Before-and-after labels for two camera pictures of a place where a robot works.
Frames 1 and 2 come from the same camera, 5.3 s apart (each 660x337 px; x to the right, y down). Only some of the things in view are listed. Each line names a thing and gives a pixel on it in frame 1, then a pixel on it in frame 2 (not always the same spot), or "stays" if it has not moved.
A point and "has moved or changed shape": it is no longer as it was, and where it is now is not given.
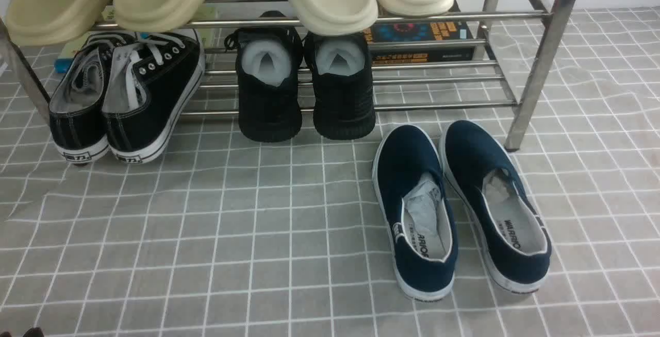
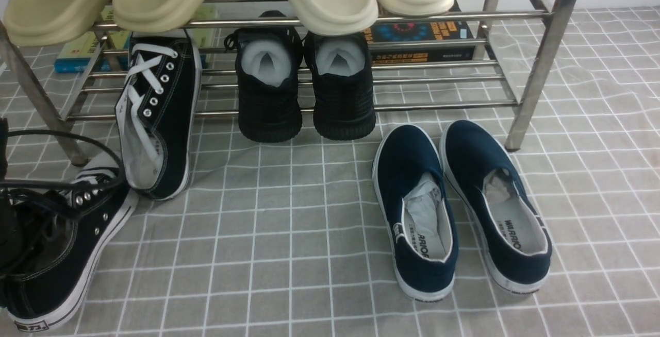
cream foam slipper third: (331, 0) stays
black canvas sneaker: (149, 81) has moved or changed shape
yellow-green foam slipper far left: (56, 5) stays
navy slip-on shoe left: (410, 185) stays
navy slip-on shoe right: (507, 223) stays
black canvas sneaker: (78, 122) to (59, 239)
